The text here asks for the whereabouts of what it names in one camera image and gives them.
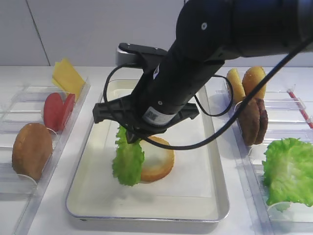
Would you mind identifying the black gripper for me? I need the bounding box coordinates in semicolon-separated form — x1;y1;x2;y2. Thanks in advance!
92;64;200;144

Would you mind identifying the right clear acrylic rack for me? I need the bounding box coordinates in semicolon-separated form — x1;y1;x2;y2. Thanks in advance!
229;68;313;235

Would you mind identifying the rear brown meat patty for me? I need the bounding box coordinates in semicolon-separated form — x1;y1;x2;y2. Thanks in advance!
254;98;268;144

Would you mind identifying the right bun top right rack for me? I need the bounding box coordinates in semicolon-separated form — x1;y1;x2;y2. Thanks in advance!
242;67;266;97

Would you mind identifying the left bun slice right rack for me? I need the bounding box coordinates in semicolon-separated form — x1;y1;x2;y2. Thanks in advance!
226;68;246;104

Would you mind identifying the front red tomato slice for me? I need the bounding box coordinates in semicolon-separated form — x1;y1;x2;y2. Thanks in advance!
44;93;63;132

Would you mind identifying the yellow cheese slice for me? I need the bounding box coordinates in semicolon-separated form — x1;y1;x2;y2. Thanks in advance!
52;67;85;101
52;58;73;87

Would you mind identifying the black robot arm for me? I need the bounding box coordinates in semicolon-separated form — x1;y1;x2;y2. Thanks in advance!
93;0;313;143

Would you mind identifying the red tomato slice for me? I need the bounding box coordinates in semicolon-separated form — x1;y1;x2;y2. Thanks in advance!
44;93;63;132
58;94;75;131

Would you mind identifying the brown bun left rack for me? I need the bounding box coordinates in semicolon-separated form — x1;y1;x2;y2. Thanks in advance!
12;123;52;181

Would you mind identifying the brown meat patty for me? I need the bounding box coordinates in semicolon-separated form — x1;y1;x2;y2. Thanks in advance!
254;98;268;144
238;98;260;146

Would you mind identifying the clear acrylic rack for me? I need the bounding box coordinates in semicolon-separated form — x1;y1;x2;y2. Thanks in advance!
0;80;90;235
229;68;313;235

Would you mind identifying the green lettuce leaf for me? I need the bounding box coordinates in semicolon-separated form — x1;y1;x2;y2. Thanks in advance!
112;125;145;186
262;138;313;207

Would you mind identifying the rear red tomato slice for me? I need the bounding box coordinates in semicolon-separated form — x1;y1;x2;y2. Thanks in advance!
58;94;75;131

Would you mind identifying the bottom bun slice on tray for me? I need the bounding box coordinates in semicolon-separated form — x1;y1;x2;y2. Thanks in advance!
140;140;175;182

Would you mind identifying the front yellow cheese slice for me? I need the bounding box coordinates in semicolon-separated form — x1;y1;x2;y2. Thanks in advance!
52;67;85;101

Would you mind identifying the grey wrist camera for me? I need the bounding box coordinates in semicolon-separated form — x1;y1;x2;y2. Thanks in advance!
115;43;167;68

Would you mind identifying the white paper sheet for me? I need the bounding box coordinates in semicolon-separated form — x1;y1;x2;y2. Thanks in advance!
92;89;212;198

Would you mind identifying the rear yellow cheese slice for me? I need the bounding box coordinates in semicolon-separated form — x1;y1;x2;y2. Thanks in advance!
52;58;73;87

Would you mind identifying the left clear acrylic rack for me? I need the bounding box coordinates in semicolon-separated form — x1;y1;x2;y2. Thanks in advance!
0;80;90;235

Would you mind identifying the green lettuce leaf in rack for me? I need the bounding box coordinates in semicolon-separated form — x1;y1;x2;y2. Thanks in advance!
262;138;313;207

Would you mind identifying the black cable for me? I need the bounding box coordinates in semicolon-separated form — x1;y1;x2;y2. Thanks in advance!
102;36;313;150

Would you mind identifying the metal baking tray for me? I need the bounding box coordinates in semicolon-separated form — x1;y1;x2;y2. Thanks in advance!
66;79;230;223

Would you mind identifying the front brown meat patty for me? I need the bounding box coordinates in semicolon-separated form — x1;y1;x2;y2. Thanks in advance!
238;98;260;146

